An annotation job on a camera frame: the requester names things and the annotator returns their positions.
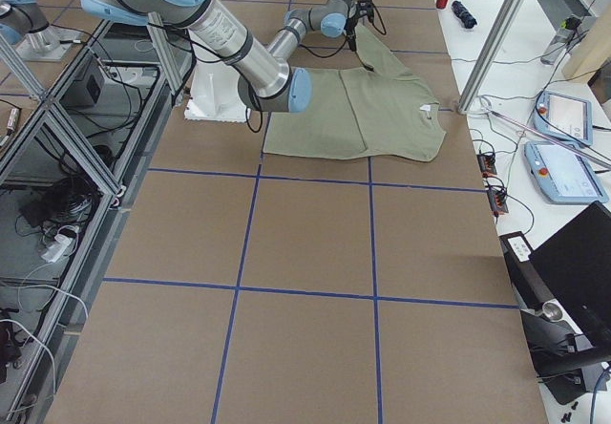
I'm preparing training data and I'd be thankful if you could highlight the aluminium frame post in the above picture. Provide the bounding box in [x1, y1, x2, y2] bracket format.
[456, 0, 524, 114]

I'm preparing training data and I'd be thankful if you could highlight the aluminium frame cabinet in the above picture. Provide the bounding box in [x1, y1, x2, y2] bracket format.
[1, 11, 194, 423]

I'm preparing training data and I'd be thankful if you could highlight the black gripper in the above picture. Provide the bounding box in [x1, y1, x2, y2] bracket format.
[348, 0, 376, 52]

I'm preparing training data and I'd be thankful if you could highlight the blue teach pendant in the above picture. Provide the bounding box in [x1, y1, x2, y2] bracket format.
[524, 141, 609, 205]
[531, 91, 593, 147]

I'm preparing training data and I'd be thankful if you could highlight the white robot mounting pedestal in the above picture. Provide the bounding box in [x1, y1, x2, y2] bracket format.
[184, 31, 246, 123]

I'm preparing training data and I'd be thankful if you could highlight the blue teach pendant near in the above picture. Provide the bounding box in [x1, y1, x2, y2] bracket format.
[524, 141, 609, 205]

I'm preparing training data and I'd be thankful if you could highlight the white power strip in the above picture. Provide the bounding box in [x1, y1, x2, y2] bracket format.
[41, 233, 76, 263]

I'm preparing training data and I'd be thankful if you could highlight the black laptop computer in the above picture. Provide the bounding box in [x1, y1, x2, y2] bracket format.
[530, 201, 610, 347]

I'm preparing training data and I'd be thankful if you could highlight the long metal grabber stick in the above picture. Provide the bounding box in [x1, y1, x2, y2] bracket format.
[477, 95, 611, 170]

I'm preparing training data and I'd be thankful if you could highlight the blue teach pendant far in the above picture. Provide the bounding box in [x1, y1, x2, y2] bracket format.
[531, 91, 593, 147]

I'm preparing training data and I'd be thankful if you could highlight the olive green long-sleeve shirt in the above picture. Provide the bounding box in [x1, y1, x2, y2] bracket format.
[263, 25, 445, 162]

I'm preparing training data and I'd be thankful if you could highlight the folded dark blue umbrella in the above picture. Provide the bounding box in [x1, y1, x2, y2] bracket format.
[451, 0, 477, 30]

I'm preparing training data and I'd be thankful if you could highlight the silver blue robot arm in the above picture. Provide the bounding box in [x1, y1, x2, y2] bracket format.
[267, 0, 378, 60]
[80, 0, 312, 113]

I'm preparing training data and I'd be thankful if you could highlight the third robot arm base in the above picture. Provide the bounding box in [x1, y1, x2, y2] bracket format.
[1, 0, 81, 62]

